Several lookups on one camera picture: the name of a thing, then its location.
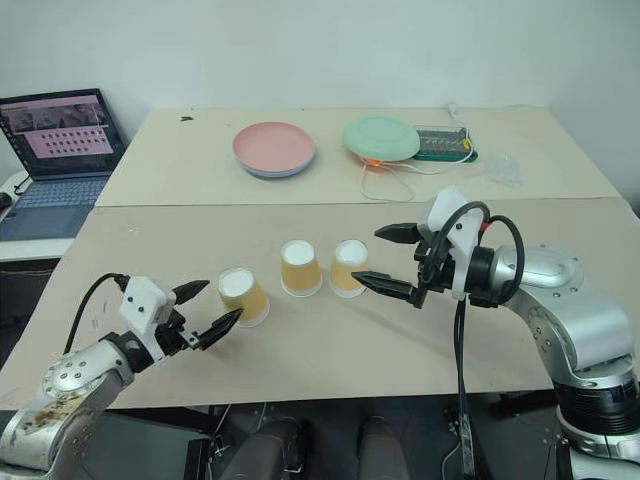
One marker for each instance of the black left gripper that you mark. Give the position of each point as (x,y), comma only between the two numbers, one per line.
(172,336)

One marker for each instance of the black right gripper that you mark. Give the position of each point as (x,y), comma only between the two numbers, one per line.
(437,270)

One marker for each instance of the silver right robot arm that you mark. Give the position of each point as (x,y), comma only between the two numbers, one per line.
(590,320)

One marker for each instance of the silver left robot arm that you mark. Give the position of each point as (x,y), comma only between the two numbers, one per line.
(65,376)

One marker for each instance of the brown paper cup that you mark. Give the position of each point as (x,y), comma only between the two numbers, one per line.
(345,272)
(300,275)
(247,300)

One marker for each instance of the orange plastic object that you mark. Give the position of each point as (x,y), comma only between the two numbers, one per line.
(372,162)

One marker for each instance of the mint green plastic plate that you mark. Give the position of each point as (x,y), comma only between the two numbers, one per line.
(380,137)

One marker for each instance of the green box with clear lid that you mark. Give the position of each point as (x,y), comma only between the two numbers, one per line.
(442,142)

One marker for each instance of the clear plastic bag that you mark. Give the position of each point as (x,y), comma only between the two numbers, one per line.
(500,170)

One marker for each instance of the light blue plastic plate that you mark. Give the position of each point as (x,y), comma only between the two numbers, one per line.
(280,172)

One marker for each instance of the dark rounded shape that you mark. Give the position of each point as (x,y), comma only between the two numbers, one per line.
(379,447)
(270,450)

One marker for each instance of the pink plastic plate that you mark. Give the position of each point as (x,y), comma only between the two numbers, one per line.
(274,142)

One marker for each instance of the open grey laptop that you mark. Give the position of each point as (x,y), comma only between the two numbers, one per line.
(55,195)

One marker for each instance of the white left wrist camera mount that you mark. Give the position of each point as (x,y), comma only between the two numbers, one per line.
(144,305)

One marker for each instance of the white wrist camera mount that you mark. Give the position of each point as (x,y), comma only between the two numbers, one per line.
(144,305)
(445,205)

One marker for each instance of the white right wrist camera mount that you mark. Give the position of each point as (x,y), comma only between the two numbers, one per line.
(445,205)

